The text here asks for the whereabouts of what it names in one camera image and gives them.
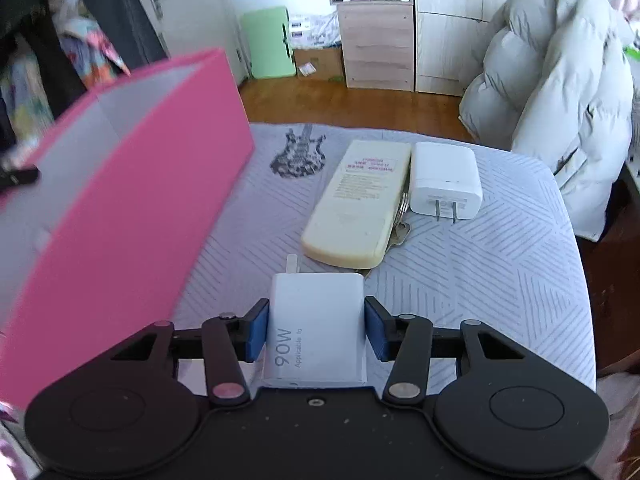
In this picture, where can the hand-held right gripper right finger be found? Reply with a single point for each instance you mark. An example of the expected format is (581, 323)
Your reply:
(377, 330)

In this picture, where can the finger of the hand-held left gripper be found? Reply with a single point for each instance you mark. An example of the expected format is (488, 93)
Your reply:
(20, 176)

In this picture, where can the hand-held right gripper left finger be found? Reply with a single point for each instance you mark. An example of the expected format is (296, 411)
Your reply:
(256, 332)

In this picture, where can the large white power adapter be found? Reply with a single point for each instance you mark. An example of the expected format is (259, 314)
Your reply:
(315, 320)

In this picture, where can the pink cardboard box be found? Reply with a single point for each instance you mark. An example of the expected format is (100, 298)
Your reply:
(125, 210)

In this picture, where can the metal keys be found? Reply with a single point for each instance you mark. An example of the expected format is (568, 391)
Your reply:
(397, 232)

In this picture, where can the cream labelled remote control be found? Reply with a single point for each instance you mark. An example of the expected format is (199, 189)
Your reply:
(355, 205)

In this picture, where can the cat print tablecloth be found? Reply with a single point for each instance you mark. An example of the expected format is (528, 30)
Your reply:
(500, 270)

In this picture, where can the white door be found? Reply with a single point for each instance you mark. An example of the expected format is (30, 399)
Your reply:
(195, 10)

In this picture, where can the brown cardboard box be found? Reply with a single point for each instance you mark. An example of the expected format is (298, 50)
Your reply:
(320, 62)

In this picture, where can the green folding stool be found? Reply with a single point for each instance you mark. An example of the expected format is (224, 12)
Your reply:
(265, 42)

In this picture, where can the wooden shelf cabinet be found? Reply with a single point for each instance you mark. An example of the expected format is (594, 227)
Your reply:
(377, 40)

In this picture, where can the grey puffer jacket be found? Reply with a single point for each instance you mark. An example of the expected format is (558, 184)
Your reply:
(550, 85)

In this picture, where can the tissue packs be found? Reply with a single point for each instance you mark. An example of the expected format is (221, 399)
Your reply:
(315, 30)

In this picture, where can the light wooden wardrobe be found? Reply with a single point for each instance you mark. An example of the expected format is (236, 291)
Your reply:
(450, 25)

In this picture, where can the white pronged wall charger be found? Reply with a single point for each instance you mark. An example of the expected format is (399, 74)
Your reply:
(445, 175)

